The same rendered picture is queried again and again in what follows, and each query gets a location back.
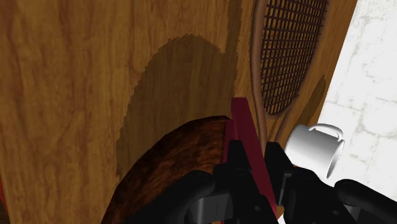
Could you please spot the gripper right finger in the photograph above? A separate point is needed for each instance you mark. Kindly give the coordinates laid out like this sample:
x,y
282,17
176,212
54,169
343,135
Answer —
x,y
297,192

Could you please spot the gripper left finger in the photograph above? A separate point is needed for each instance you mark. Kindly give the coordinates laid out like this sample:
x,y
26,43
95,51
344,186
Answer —
x,y
238,186

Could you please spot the white mug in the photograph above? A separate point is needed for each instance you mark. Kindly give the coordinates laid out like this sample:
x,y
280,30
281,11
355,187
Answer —
x,y
313,149

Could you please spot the dark red flat book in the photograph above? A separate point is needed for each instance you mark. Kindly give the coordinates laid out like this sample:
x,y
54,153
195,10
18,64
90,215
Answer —
x,y
245,130

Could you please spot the brown round wooden bowl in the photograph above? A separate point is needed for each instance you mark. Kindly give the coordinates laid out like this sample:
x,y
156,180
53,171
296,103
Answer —
x,y
173,155

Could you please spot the brown racket with dark mesh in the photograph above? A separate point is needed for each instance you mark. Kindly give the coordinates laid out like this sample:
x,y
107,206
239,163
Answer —
x,y
288,62

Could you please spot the wooden table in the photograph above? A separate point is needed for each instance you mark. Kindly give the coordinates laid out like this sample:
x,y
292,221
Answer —
x,y
62,93

